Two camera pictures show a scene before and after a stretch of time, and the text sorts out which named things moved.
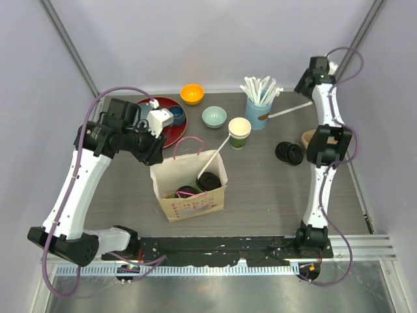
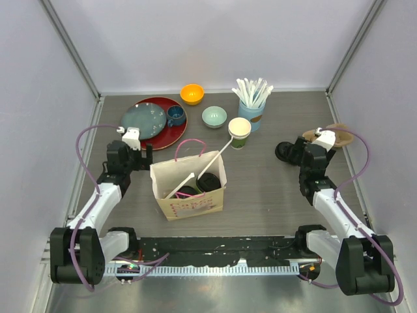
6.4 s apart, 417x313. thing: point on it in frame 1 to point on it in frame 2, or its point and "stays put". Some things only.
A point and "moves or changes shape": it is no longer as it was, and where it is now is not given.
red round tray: [173, 134] stays put
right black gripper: [300, 86] to [300, 146]
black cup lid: [208, 180] stays put
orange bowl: [192, 94] stays put
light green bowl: [214, 117] stays put
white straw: [290, 109] to [190, 176]
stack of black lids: [287, 152] stays put
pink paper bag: [191, 186] stays put
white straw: [204, 169] moves or changes shape
